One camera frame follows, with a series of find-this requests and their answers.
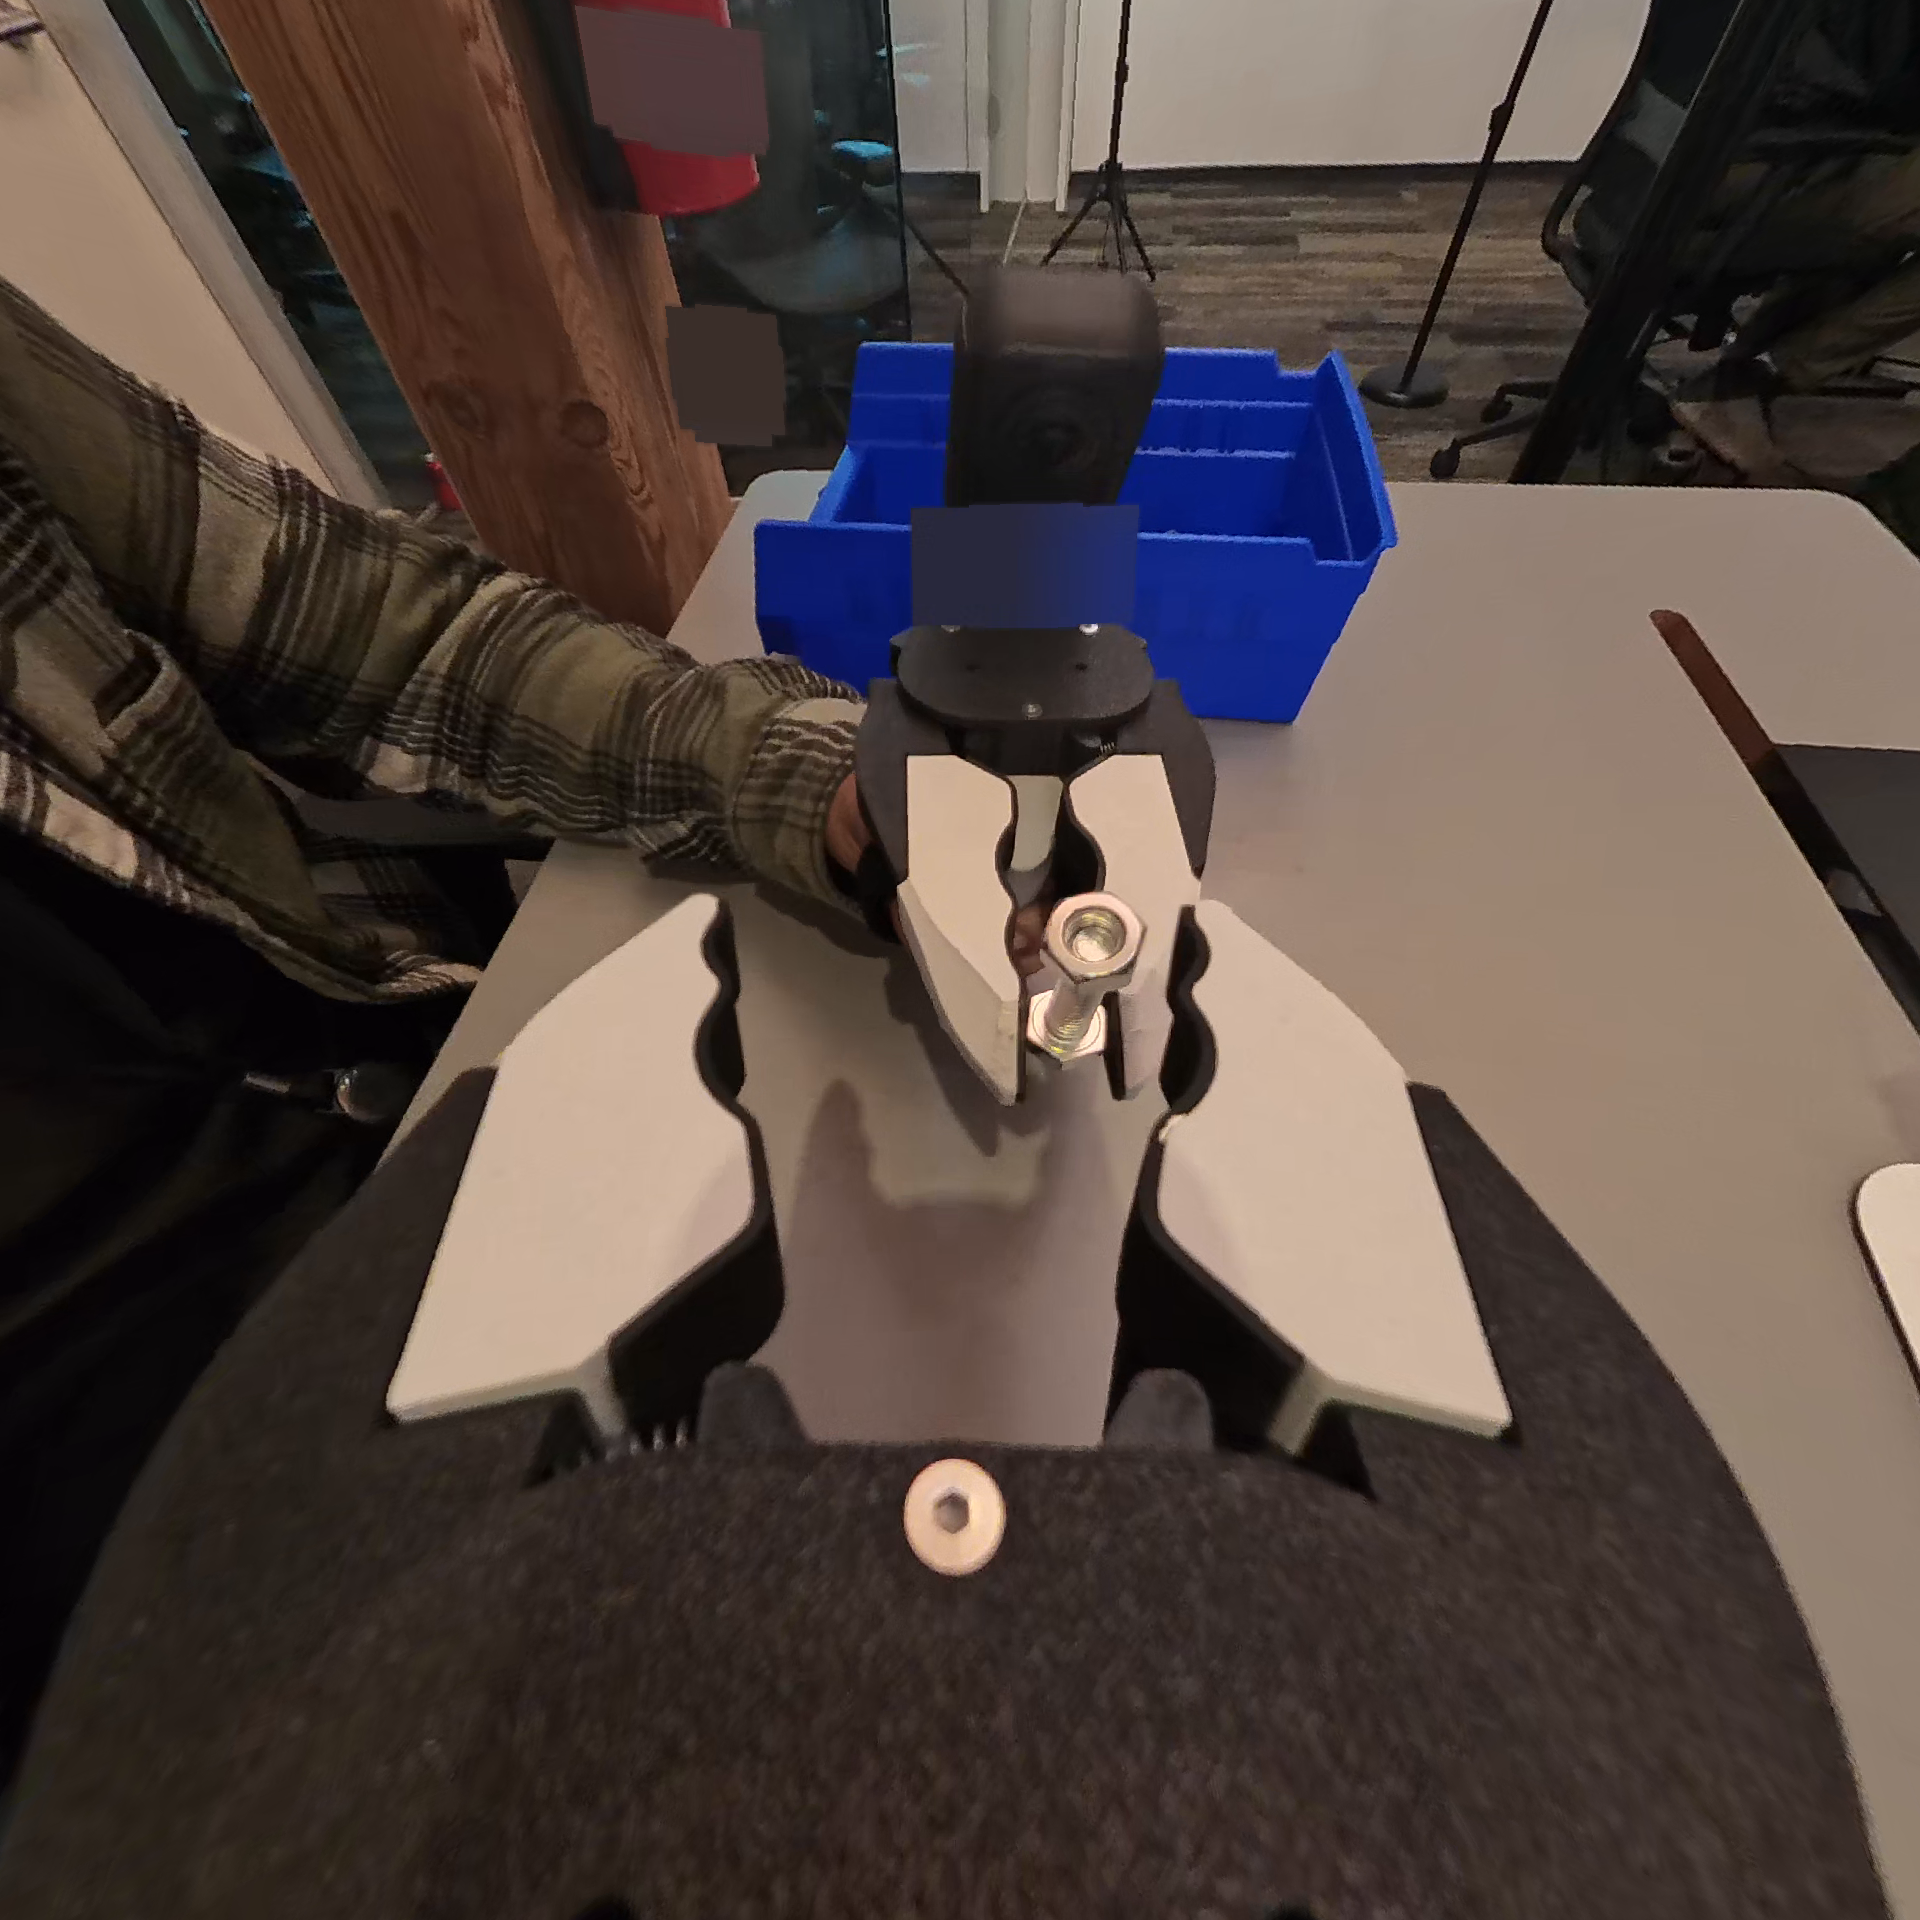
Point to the silver hex bolt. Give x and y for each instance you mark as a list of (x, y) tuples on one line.
[(1096, 937)]

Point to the black stand pole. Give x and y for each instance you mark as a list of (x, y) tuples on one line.
[(1464, 224)]

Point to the wooden post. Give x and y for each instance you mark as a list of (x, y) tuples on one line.
[(480, 301)]

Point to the white tablet stand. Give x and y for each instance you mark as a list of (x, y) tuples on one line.
[(1892, 1259)]

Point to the black office chair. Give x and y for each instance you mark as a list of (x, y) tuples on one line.
[(810, 240), (1650, 224)]

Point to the person's torso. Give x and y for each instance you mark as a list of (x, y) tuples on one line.
[(149, 674)]

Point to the red wall-mounted holder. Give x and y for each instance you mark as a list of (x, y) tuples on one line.
[(690, 182)]

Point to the white door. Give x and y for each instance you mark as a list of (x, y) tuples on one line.
[(120, 270)]

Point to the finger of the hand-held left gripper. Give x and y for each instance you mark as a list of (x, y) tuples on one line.
[(961, 885), (1155, 840)]

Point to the person's left hand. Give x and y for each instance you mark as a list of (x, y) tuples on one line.
[(852, 832)]

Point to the black tripod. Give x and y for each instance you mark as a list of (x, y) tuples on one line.
[(1109, 149)]

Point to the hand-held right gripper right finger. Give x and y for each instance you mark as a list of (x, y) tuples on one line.
[(1320, 1215)]

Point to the silver hex nut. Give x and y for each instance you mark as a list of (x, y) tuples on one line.
[(1044, 1039)]

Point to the blue plastic bin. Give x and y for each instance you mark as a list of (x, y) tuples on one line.
[(1244, 616)]

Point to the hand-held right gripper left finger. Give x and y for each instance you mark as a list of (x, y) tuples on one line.
[(585, 1201)]

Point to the black flat tablet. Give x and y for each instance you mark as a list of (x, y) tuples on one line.
[(1861, 840)]

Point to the person's left forearm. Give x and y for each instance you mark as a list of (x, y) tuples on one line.
[(599, 735)]

